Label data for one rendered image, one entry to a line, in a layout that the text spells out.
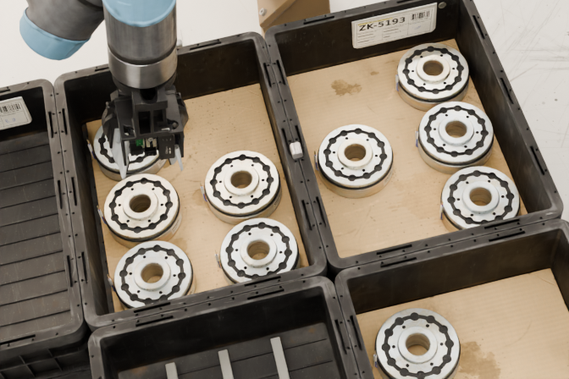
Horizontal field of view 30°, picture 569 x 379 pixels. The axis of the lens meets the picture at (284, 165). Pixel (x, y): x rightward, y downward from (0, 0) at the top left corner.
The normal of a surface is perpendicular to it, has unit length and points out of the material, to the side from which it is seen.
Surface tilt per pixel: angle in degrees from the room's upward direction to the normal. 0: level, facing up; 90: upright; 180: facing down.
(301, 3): 90
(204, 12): 0
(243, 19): 0
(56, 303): 0
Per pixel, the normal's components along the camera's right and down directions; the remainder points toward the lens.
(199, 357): -0.07, -0.54
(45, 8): -0.57, 0.17
